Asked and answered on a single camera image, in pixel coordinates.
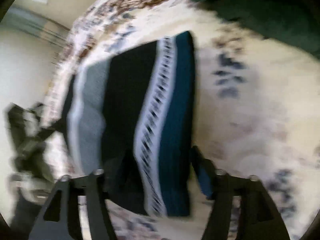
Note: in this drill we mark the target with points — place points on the left green striped curtain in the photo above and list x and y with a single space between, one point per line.
35 25

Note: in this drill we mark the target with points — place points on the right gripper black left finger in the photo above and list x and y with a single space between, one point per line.
59 217

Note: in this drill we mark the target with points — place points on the floral cream bed blanket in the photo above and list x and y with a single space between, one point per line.
258 99

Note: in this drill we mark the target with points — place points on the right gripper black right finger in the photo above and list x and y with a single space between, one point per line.
242 205

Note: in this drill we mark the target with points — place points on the dark green folded blanket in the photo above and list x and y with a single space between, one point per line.
293 22

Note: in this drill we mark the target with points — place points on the black grey striped fleece garment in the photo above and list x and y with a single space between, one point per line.
132 116

